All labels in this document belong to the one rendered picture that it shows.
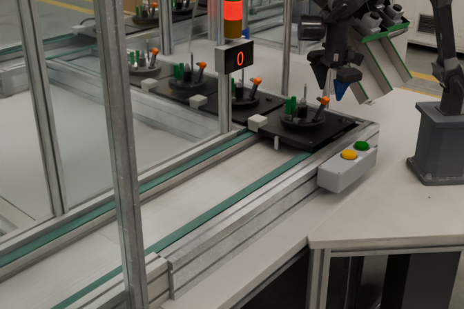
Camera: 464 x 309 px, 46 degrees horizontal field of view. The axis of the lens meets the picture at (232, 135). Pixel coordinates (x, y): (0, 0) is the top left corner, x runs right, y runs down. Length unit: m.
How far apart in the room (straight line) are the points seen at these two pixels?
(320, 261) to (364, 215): 0.17
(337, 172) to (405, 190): 0.25
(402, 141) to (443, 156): 0.29
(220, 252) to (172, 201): 0.23
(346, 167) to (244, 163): 0.29
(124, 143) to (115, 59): 0.14
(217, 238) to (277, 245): 0.19
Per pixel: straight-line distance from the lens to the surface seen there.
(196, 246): 1.17
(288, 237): 1.37
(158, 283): 1.16
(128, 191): 0.92
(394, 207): 1.54
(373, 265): 2.72
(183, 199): 1.41
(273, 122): 1.69
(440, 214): 1.55
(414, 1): 5.91
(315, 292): 1.50
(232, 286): 1.23
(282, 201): 1.39
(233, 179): 1.49
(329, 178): 1.47
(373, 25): 1.78
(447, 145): 1.63
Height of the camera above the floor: 1.67
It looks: 26 degrees down
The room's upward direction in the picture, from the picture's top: straight up
